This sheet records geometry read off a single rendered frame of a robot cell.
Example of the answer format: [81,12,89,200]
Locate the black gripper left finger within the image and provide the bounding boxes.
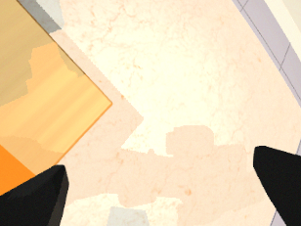
[0,164,70,226]

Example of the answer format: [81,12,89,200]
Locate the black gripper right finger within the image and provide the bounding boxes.
[253,145,301,226]

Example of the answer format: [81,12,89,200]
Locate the tan cardboard box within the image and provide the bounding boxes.
[0,0,112,196]

